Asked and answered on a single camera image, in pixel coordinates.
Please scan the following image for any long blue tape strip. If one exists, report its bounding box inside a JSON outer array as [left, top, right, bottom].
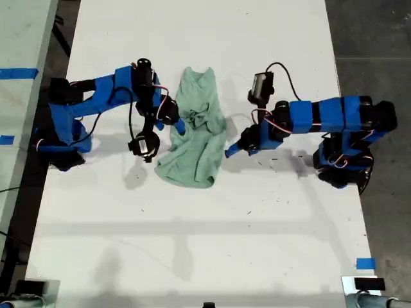
[[0, 67, 40, 80]]

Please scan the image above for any black stand leg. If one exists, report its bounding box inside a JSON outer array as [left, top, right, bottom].
[[51, 14, 73, 58]]

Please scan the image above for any black camera cable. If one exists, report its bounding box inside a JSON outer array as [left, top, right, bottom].
[[69, 86, 136, 145], [265, 62, 302, 102]]

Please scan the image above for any black base cable loop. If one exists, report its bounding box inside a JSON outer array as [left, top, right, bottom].
[[358, 157, 376, 196]]

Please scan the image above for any black labelled camera box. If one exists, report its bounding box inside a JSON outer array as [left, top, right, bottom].
[[127, 133, 161, 163]]

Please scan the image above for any grey blue tube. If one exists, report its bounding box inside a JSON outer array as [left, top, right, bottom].
[[345, 292, 411, 308], [0, 296, 49, 308]]

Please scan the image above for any square blue tape piece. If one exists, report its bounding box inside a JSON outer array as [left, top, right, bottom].
[[356, 257, 376, 270]]

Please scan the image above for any pale green T-shirt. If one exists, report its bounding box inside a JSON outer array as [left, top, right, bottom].
[[153, 66, 228, 189]]

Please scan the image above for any pale side table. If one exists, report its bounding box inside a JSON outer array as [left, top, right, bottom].
[[0, 0, 60, 257]]

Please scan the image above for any small black box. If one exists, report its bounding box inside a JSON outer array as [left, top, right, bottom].
[[14, 280, 48, 295], [354, 277, 386, 292]]

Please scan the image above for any grey black camera box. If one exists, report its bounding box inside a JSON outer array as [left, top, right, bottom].
[[247, 72, 276, 105]]

